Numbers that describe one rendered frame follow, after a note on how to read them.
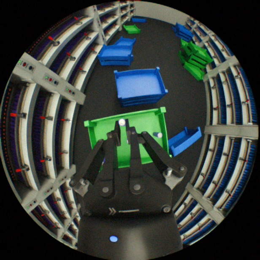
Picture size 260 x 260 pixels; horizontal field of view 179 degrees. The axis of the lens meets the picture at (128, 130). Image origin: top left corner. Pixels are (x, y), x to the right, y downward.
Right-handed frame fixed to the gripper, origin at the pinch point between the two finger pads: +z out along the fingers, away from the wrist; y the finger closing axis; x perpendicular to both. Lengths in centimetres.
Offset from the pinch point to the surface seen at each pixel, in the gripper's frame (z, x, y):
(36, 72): 9.2, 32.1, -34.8
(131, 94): 38.6, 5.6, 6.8
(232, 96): 14, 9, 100
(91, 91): 61, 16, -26
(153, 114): 16.9, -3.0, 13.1
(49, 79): 18.5, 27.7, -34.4
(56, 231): -50, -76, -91
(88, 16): 35, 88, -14
